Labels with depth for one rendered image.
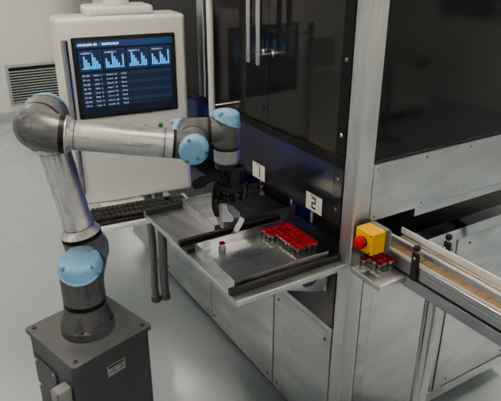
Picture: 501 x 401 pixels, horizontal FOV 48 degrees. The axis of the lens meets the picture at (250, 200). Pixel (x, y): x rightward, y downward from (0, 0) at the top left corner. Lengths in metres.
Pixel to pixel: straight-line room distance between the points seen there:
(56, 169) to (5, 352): 1.60
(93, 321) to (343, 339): 0.82
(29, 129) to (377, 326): 1.29
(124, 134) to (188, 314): 1.80
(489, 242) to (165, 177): 1.34
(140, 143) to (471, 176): 1.16
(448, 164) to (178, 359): 1.57
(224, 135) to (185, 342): 1.55
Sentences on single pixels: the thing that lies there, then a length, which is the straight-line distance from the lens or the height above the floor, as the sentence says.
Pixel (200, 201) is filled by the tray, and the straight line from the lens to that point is 2.20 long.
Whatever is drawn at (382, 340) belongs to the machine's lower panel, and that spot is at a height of 0.52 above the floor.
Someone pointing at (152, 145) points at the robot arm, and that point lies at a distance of 1.44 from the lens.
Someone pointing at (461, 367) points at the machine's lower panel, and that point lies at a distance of 2.63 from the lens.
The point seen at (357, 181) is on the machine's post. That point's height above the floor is 1.17.
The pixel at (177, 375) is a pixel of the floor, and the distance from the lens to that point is 2.73.
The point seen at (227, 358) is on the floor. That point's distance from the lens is 2.80.
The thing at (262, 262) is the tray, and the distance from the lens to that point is 1.79.
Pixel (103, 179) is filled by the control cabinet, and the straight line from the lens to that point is 2.42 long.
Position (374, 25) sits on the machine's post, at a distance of 1.58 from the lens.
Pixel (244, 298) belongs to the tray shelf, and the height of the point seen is 0.88.
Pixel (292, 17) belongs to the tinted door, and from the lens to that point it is 1.86.
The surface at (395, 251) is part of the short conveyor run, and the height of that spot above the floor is 0.93.
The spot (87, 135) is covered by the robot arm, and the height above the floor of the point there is 1.37.
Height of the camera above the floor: 1.78
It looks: 24 degrees down
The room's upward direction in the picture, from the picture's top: straight up
